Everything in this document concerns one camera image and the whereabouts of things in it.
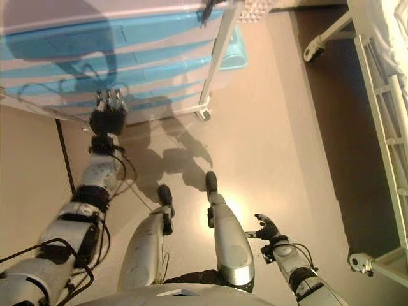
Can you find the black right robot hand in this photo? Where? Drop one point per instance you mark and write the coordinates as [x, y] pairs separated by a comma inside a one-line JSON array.
[[267, 229]]

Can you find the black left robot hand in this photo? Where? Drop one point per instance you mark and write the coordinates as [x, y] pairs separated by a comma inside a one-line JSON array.
[[108, 119]]

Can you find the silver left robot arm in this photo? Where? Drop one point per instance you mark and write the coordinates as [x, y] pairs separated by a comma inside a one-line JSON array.
[[95, 173]]

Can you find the silver right robot leg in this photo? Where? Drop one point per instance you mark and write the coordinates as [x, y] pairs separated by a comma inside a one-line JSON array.
[[229, 236]]

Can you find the silver robot leg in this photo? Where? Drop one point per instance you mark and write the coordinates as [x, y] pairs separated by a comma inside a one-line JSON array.
[[229, 236], [143, 242]]

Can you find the white medical cart blue drawers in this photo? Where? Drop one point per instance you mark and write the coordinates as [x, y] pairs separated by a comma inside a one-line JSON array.
[[159, 63]]

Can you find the white cart caster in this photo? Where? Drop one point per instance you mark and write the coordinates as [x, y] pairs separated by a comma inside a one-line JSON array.
[[204, 114]]

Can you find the white bed caster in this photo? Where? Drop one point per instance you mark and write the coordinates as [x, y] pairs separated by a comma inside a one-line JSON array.
[[314, 52], [360, 263]]

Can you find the silver left robot leg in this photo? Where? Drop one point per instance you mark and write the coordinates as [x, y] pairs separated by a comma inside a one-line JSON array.
[[143, 242]]

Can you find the silver robot torso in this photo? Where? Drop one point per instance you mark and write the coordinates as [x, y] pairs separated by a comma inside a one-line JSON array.
[[159, 298]]

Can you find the white metal pole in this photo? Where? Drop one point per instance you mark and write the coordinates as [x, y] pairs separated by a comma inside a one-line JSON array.
[[220, 51]]

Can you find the light blue plastic bin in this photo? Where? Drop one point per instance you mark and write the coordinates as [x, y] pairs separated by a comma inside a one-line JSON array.
[[236, 54]]

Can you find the white bedding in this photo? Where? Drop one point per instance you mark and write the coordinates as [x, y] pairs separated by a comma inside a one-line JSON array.
[[395, 35]]

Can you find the white bed frame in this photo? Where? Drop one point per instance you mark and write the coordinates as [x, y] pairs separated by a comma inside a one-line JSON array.
[[379, 127]]

